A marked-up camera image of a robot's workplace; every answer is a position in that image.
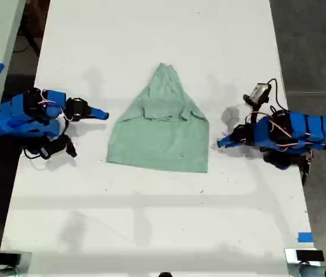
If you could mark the black camera stalk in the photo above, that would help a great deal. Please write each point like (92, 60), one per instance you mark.
(70, 147)
(254, 115)

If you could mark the black camera box with label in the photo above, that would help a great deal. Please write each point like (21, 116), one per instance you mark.
(51, 150)

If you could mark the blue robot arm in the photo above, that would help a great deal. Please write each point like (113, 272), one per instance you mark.
(310, 130)
(21, 122)

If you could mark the small black box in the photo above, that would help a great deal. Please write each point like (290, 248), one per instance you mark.
(310, 255)
(9, 258)

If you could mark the square blue tape piece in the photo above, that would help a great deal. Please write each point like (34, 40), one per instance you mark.
(305, 237)

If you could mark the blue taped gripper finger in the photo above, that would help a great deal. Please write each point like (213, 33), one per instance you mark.
(230, 138)
(99, 112)
(229, 145)
(99, 117)

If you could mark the small dark round object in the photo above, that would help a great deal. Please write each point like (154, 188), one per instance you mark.
(165, 274)

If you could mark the grey camera box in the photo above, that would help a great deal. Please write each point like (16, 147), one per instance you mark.
(259, 92)

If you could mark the pale green T-shirt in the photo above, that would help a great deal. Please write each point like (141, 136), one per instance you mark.
(157, 144)

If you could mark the silver metal bracket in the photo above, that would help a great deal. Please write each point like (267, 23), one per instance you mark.
(291, 259)

